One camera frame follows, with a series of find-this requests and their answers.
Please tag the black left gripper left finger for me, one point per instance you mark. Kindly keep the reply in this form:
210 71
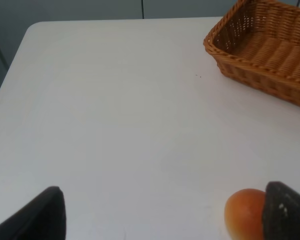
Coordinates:
43 218

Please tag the orange round bread bun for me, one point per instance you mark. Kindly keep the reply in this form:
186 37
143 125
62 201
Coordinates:
243 214

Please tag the brown wicker basket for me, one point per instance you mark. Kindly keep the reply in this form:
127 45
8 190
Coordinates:
257 43

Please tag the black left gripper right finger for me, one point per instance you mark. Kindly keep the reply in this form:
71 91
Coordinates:
281 212

